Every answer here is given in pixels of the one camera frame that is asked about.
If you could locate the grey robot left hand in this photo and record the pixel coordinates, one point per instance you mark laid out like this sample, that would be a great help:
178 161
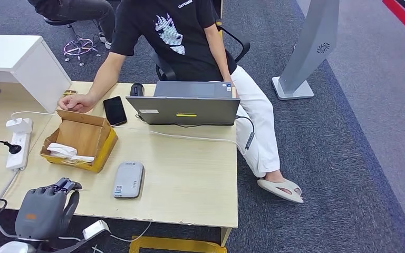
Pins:
40 213

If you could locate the person's left hand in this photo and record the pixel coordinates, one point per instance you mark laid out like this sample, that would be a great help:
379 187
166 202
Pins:
234 91

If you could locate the person's right hand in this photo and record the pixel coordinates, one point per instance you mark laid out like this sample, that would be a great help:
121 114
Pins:
75 103

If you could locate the brown cardboard box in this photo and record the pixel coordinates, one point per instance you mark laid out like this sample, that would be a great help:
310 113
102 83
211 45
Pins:
83 134

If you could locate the grey card reader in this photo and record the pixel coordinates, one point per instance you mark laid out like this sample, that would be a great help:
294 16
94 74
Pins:
129 179

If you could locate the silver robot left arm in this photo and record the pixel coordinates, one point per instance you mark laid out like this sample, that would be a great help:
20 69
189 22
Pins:
14 248

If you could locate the person's right forearm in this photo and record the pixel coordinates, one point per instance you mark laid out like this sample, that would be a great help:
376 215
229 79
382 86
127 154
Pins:
104 77

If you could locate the person's left forearm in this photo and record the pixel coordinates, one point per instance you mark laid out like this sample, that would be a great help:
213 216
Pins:
225 66

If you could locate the gold key card stack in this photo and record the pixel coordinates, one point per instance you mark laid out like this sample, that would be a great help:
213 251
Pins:
70 92

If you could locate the person on stool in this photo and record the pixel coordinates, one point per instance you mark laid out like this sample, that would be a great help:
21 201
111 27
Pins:
80 10

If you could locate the black smartphone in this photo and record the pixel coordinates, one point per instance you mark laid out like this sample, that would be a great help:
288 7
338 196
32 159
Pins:
115 111

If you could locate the white paper wrapping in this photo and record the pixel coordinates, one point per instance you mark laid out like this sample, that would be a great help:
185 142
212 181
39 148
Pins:
62 150

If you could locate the grey laptop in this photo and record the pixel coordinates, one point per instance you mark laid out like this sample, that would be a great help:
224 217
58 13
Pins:
188 110

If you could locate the black stool with chrome base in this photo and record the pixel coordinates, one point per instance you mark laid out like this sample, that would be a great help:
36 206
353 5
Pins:
78 47

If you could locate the white power strip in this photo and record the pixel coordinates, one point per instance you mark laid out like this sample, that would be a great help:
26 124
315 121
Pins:
19 159

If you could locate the white charger adapter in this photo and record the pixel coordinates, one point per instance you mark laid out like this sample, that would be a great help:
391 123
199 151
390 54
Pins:
20 125

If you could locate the black computer mouse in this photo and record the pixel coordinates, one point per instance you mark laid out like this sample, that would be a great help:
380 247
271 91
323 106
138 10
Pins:
137 90

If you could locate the white sneaker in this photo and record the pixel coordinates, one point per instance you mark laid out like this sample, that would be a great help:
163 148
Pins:
106 42

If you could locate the black office chair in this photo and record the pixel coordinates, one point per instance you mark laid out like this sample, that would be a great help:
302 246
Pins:
164 68

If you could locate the white cabinet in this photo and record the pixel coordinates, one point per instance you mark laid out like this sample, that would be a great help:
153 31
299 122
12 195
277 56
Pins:
14 49

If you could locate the grey kiosk stand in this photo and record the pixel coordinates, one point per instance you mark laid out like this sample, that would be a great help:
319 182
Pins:
307 45

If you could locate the beige slipper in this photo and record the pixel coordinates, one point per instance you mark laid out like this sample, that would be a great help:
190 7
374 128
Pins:
276 188

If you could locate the yellow floor frame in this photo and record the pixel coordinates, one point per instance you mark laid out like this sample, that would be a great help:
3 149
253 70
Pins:
174 244

